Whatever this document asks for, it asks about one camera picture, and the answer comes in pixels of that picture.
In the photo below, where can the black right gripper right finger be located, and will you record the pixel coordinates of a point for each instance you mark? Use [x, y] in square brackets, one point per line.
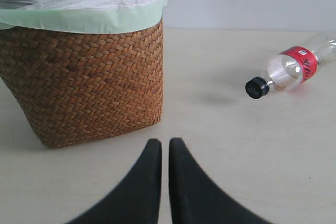
[195, 198]

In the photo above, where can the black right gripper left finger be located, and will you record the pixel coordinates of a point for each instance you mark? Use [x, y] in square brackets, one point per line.
[135, 199]

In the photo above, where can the clear bottle red label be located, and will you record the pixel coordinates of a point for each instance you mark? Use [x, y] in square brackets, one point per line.
[292, 67]

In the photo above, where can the woven brown wicker bin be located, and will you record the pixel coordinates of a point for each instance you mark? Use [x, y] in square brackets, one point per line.
[79, 88]

